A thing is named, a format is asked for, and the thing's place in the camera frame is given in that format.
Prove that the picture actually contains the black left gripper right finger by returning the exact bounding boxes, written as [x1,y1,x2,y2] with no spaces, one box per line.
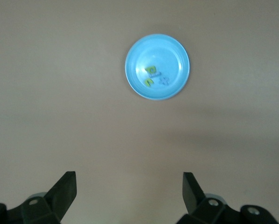
[178,172,279,224]

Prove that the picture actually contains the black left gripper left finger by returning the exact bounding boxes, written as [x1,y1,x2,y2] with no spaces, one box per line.
[0,171,78,224]

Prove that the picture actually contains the brown table cover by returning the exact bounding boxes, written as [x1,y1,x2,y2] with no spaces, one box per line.
[0,0,279,224]

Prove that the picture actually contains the blue plate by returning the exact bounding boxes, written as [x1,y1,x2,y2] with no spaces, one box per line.
[124,34,191,101]

